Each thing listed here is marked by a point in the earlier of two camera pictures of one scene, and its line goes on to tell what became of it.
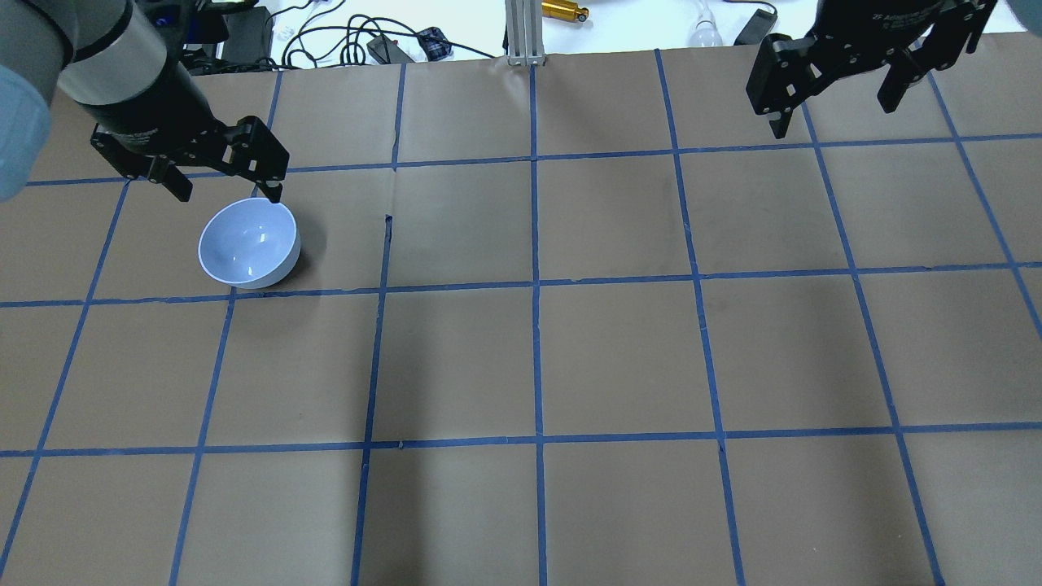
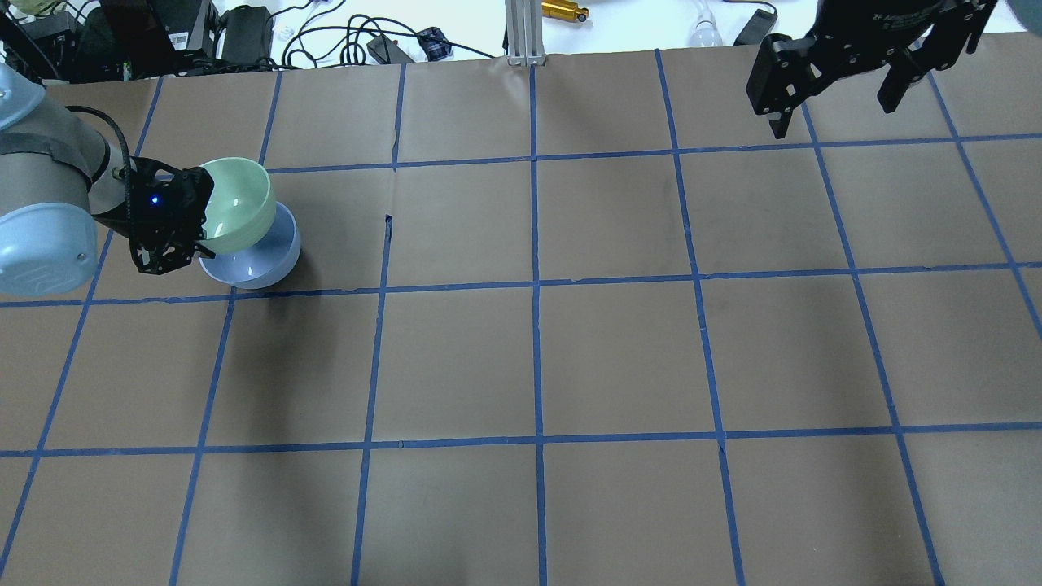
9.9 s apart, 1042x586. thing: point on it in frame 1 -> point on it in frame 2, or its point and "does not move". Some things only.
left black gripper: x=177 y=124 -> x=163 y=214
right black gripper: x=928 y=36 does not move
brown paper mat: x=586 y=322 does not move
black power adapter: x=757 y=28 does not move
